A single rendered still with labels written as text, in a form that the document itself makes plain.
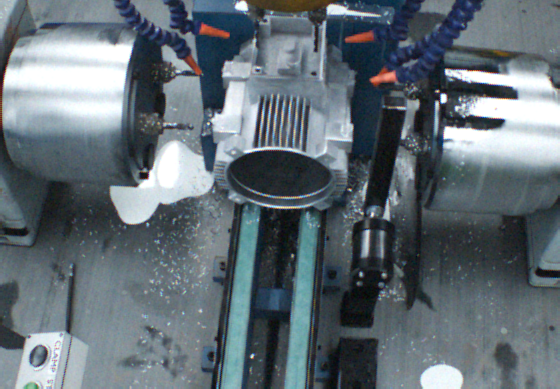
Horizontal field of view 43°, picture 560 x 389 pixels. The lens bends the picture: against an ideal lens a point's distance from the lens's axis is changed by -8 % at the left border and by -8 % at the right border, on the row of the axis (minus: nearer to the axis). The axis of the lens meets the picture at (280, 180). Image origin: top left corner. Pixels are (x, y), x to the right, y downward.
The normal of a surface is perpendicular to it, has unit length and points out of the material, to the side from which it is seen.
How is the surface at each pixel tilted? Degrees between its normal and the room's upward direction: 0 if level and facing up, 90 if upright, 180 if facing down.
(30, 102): 39
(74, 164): 84
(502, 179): 69
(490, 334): 0
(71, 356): 64
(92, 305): 0
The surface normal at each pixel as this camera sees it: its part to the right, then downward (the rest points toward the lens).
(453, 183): -0.08, 0.66
